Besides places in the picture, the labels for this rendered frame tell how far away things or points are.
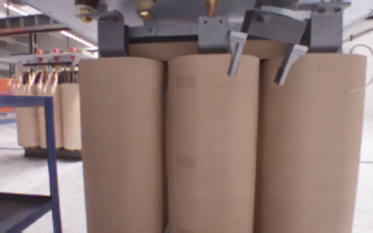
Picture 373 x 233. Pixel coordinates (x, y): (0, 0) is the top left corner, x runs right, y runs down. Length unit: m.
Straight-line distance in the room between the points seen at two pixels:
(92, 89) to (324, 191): 1.04
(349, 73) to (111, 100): 0.94
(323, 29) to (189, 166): 0.76
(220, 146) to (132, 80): 0.45
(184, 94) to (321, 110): 0.53
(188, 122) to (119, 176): 0.38
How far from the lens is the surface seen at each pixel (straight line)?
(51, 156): 0.81
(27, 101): 0.73
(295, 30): 0.51
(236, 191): 0.84
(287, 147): 0.85
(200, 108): 0.75
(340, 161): 0.93
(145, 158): 0.86
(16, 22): 13.92
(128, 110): 0.82
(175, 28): 0.91
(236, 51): 0.47
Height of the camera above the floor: 0.89
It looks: 4 degrees down
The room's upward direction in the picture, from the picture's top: straight up
